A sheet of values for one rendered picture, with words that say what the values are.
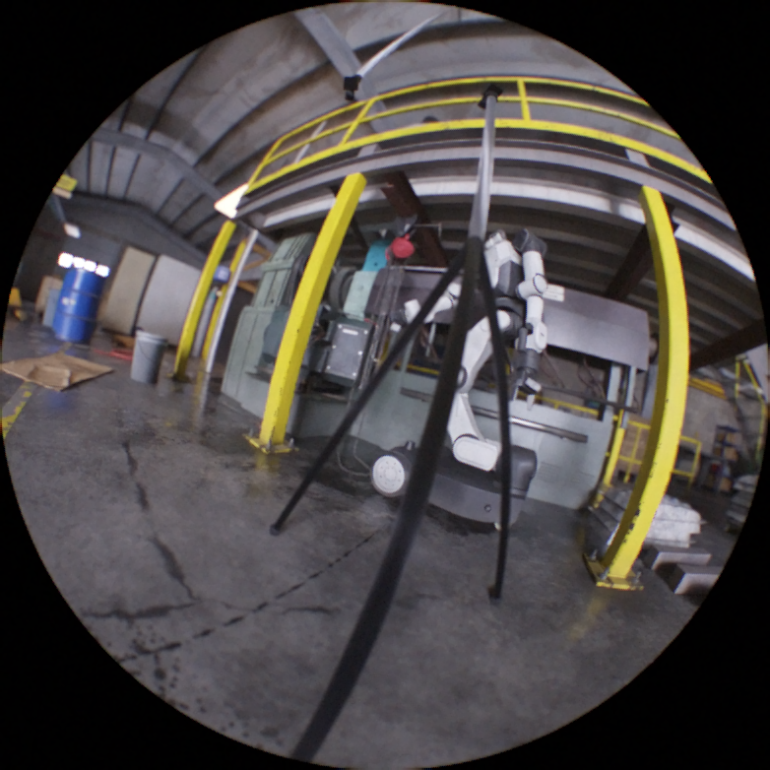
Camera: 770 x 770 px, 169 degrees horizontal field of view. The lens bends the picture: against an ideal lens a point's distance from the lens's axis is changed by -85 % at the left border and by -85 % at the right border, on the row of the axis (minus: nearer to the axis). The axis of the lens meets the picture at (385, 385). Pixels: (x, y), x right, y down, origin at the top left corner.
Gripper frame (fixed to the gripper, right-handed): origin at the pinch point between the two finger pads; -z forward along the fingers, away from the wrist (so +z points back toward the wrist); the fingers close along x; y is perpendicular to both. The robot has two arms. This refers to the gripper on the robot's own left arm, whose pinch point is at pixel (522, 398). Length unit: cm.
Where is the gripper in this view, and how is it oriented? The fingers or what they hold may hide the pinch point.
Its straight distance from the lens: 101.7
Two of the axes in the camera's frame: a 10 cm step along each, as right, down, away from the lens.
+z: 3.1, -9.4, 1.7
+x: -9.0, -3.4, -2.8
